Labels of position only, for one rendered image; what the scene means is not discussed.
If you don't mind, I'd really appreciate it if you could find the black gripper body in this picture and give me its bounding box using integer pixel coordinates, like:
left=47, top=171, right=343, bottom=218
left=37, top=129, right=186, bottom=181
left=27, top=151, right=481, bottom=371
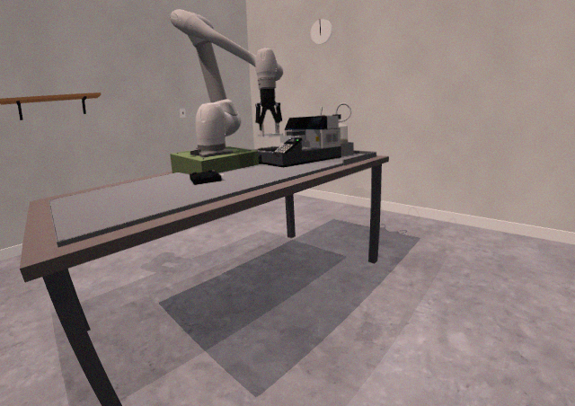
left=260, top=89, right=276, bottom=110

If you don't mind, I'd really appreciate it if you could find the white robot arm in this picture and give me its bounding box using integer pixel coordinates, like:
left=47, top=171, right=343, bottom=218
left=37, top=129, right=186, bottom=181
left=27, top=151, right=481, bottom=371
left=170, top=9, right=283, bottom=157

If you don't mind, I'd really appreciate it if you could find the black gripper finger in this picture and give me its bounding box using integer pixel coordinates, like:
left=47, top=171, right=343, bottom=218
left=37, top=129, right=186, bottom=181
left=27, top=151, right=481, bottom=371
left=270, top=102, right=282, bottom=133
left=255, top=102, right=269, bottom=137

